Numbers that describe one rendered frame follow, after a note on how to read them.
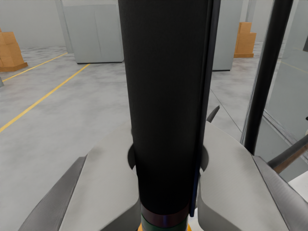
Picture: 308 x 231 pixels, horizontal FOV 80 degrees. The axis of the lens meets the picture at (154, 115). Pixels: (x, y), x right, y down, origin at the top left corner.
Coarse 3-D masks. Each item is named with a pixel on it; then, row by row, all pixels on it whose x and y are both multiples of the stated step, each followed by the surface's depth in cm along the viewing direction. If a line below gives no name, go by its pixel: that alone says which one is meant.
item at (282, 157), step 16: (288, 0) 11; (272, 16) 12; (288, 16) 11; (272, 32) 12; (272, 48) 12; (272, 64) 12; (256, 96) 14; (256, 112) 14; (256, 128) 15; (304, 144) 26; (272, 160) 23
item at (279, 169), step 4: (304, 148) 27; (300, 152) 26; (304, 152) 27; (292, 156) 25; (296, 156) 26; (288, 160) 25; (292, 160) 25; (280, 164) 24; (284, 164) 24; (288, 164) 25; (276, 168) 24; (280, 168) 24; (284, 168) 24; (280, 172) 24
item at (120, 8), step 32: (128, 0) 6; (160, 0) 6; (192, 0) 6; (128, 32) 6; (160, 32) 6; (192, 32) 6; (128, 64) 7; (160, 64) 6; (192, 64) 7; (128, 96) 8; (160, 96) 7; (192, 96) 7; (160, 128) 8; (192, 128) 8; (160, 160) 9; (192, 160) 10; (160, 192) 10
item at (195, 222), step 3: (195, 219) 18; (192, 222) 18; (195, 222) 18; (192, 225) 17; (195, 225) 17; (198, 225) 17; (192, 228) 17; (195, 228) 17; (198, 228) 17; (201, 228) 17
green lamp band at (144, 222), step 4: (188, 212) 12; (188, 216) 12; (144, 220) 12; (184, 220) 12; (144, 224) 12; (148, 224) 11; (180, 224) 11; (184, 224) 12; (148, 228) 12; (152, 228) 11; (156, 228) 11; (160, 228) 11; (164, 228) 11; (168, 228) 11; (172, 228) 11; (176, 228) 11; (180, 228) 12; (184, 228) 12
